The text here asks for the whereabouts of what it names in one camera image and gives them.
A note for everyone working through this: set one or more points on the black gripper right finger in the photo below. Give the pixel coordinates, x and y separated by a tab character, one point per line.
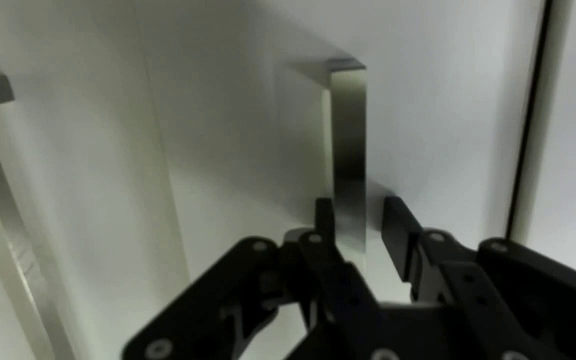
514	301

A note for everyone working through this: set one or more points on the white drawer with wooden inside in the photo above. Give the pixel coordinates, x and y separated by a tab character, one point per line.
349	132

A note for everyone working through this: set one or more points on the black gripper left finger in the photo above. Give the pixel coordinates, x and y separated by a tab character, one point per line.
234	301

